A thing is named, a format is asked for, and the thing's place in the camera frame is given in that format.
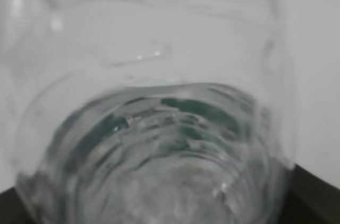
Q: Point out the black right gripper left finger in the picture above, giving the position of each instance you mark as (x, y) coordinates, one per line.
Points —
(12, 209)

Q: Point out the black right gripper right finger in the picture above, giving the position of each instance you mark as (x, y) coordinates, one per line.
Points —
(311, 200)

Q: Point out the clear water bottle green label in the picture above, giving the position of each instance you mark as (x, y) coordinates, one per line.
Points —
(147, 111)

